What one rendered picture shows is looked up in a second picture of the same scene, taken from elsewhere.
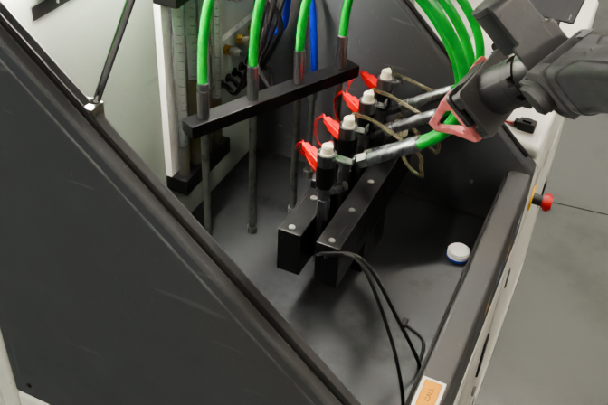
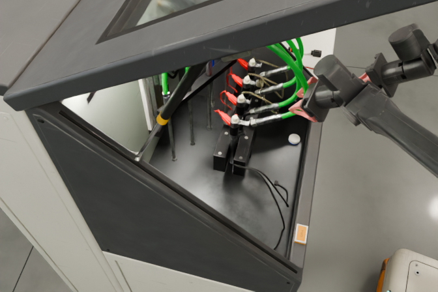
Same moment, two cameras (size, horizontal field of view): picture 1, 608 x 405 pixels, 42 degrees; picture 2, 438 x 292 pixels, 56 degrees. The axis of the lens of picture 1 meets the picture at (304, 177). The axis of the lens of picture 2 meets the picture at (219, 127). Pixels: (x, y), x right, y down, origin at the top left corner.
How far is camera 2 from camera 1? 0.34 m
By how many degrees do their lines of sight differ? 16
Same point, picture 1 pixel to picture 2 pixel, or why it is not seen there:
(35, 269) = (111, 216)
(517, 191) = not seen: hidden behind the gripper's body
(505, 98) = (330, 105)
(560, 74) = (367, 120)
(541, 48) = (350, 91)
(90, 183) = (142, 191)
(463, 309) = (307, 182)
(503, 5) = (332, 74)
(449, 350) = (305, 206)
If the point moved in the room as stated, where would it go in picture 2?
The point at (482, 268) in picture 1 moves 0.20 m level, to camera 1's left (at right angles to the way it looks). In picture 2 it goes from (312, 157) to (248, 165)
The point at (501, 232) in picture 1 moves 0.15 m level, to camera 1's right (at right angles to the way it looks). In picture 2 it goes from (317, 134) to (362, 129)
